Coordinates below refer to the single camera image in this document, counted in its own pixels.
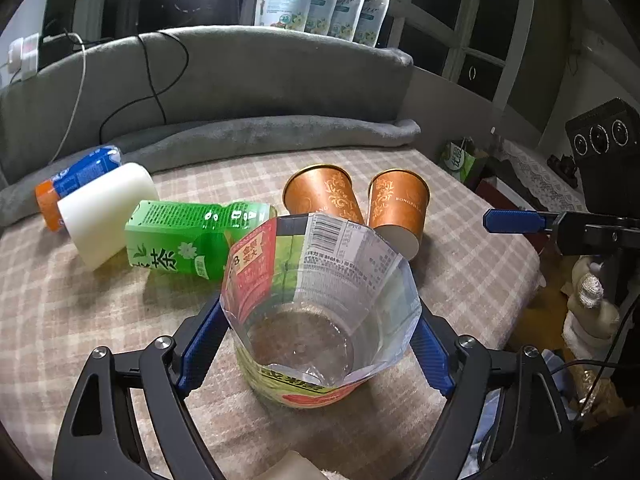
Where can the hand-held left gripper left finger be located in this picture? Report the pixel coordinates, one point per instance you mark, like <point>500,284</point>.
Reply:
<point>196,355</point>

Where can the white plastic cup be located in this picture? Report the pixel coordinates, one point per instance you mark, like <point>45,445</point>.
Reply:
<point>107,210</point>

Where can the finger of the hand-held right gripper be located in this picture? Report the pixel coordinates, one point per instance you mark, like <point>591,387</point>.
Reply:
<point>515,220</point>

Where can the green snack bag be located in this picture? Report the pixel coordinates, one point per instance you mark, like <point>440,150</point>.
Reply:
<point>320,310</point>

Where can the green paper bag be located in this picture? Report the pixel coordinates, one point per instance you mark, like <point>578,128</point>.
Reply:
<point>457,160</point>

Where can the green tea carton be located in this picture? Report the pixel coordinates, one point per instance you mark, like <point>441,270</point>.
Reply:
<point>190,240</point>

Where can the white foam block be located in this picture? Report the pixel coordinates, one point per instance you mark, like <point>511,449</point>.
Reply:
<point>290,467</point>

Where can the blue bottle orange cap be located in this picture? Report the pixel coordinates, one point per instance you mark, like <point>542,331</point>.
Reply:
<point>75,180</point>

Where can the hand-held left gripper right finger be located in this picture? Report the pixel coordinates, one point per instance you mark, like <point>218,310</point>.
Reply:
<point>431,357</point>

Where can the white lace cloth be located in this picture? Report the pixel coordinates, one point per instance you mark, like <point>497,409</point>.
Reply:
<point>540,175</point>

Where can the orange patterned paper cup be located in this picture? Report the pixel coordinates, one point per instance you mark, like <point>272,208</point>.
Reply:
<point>322,195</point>
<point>397,210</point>

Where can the white power strip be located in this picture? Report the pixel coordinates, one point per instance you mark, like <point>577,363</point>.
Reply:
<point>24,57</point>

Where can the person's right hand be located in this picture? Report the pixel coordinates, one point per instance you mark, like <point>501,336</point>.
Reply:
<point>592,300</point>

